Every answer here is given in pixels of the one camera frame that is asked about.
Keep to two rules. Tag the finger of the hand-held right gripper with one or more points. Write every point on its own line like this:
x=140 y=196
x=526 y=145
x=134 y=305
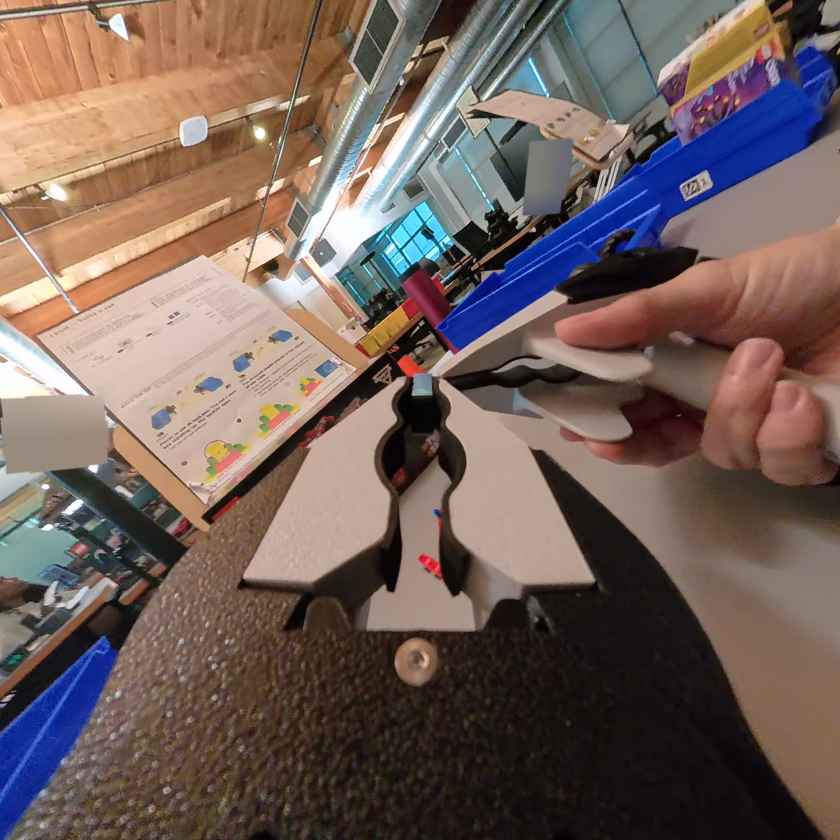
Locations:
x=571 y=400
x=505 y=328

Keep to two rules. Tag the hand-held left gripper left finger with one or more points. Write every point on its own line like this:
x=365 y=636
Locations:
x=321 y=518

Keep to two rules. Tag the black lego connector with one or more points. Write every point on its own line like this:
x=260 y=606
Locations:
x=423 y=410

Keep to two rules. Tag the person's right hand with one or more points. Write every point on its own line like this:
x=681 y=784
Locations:
x=754 y=295

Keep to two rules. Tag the yellow plastic bin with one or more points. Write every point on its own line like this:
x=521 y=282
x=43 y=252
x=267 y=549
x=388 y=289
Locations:
x=387 y=331

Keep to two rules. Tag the maroon water bottle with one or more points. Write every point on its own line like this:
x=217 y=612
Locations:
x=426 y=298

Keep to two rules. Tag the purple yellow toy box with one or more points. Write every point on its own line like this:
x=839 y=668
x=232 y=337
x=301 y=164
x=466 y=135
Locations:
x=715 y=85

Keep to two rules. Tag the silver air duct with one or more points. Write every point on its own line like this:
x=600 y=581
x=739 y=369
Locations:
x=344 y=138
x=446 y=85

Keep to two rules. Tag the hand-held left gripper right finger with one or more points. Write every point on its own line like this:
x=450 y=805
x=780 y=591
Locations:
x=518 y=518

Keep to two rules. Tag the white ceiling access point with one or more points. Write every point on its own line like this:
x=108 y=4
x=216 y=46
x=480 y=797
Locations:
x=193 y=131

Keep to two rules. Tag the cardboard easel board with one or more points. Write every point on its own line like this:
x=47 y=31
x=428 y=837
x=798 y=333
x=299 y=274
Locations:
x=157 y=472
x=544 y=118

